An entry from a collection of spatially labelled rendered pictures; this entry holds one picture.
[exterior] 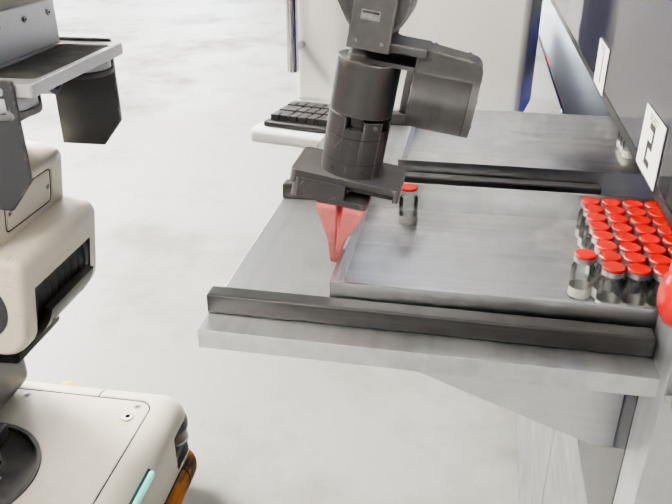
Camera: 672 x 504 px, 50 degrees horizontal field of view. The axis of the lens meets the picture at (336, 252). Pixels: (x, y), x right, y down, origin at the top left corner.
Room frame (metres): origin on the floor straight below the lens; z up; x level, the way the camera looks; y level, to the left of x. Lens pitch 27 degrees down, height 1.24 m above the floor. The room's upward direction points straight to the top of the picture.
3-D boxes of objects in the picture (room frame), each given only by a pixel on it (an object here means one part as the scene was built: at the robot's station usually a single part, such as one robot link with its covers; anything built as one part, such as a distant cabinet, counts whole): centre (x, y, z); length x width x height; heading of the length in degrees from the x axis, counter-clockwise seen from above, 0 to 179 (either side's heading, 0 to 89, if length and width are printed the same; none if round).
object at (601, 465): (1.50, -0.46, 0.73); 1.98 x 0.01 x 0.25; 169
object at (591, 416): (0.61, -0.12, 0.80); 0.34 x 0.03 x 0.13; 79
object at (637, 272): (0.66, -0.29, 0.90); 0.18 x 0.02 x 0.05; 170
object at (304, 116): (1.40, -0.06, 0.82); 0.40 x 0.14 x 0.02; 68
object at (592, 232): (0.66, -0.27, 0.90); 0.18 x 0.02 x 0.05; 170
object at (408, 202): (0.78, -0.09, 0.90); 0.02 x 0.02 x 0.04
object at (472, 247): (0.68, -0.18, 0.90); 0.34 x 0.26 x 0.04; 80
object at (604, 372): (0.85, -0.17, 0.87); 0.70 x 0.48 x 0.02; 169
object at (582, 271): (0.61, -0.24, 0.90); 0.02 x 0.02 x 0.05
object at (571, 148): (1.01, -0.27, 0.90); 0.34 x 0.26 x 0.04; 79
